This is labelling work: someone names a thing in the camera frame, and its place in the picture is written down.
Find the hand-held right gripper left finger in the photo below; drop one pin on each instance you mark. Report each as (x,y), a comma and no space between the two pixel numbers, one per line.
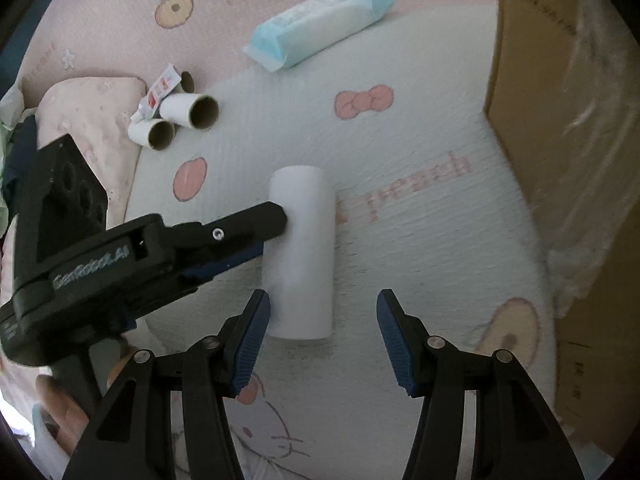
(250,345)

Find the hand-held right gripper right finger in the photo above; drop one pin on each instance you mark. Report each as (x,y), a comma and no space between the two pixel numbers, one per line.
(395,345)

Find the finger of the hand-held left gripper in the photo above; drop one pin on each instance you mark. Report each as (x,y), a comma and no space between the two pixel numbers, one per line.
(220,264)
(240,225)

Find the white cardboard tube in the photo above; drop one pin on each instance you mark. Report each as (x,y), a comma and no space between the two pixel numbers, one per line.
(305,260)

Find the pile of white paper tubes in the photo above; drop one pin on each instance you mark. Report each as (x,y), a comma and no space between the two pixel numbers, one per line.
(175,107)

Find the brown cardboard box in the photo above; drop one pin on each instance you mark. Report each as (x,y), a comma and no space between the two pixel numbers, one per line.
(530,60)

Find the person's left forearm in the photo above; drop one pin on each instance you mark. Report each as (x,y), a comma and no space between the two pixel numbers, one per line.
(45,455)

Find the person's left hand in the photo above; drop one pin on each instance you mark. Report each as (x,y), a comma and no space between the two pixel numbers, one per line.
(57,405)

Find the pink white cartoon bed mat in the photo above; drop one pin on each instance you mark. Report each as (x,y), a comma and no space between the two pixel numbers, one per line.
(425,240)

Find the navy cloth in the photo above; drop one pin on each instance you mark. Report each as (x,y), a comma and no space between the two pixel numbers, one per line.
(20,150)

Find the small red white tube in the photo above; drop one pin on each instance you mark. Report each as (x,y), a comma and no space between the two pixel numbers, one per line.
(162,87)

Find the pink pillow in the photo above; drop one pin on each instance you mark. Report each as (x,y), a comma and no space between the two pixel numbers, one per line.
(90,110)

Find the white green crumpled cloth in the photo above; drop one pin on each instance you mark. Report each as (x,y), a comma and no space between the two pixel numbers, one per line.
(9,107)

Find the light blue wet wipes pack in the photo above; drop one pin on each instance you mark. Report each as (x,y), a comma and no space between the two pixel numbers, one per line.
(310,30)

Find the clear plastic film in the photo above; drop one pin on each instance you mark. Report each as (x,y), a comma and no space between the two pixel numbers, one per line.
(585,160)

